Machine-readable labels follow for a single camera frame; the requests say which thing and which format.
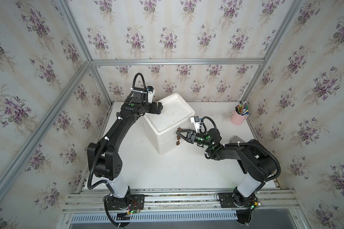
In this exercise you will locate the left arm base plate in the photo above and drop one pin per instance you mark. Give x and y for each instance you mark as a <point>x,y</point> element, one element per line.
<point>128,203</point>

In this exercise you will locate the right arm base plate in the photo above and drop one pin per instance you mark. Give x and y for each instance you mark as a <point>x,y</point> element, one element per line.
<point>235,200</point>

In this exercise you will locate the brown drawer handle tab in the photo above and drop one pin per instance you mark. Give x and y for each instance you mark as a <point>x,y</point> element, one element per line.
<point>178,137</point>

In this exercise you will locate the white plastic drawer cabinet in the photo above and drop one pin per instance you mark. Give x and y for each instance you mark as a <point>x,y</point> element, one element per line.
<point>161,129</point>

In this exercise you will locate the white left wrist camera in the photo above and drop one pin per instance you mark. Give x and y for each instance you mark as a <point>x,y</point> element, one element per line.
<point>151,92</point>

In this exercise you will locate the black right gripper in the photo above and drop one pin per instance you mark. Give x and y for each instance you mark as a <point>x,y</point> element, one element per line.
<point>192,137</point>

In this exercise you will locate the aluminium mounting rail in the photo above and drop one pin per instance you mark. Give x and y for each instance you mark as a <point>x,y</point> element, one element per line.
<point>177,200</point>

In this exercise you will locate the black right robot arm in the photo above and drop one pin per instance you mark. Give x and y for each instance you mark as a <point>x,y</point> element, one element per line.
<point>257,163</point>

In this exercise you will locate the grey stone slab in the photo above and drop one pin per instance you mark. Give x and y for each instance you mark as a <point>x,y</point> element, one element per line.
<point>236,140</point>

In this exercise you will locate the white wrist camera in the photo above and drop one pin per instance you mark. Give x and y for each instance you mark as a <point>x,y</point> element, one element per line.
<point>196,121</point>
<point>151,92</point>

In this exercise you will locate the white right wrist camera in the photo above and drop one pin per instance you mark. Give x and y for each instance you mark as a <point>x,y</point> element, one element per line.
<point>196,121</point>

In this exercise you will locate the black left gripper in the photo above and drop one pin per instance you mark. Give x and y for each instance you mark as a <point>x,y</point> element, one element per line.
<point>159,107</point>

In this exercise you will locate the pink metal pen bucket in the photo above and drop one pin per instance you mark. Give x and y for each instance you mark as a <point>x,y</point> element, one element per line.
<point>237,119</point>

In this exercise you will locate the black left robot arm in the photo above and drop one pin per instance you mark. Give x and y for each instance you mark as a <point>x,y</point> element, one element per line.
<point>104,162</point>

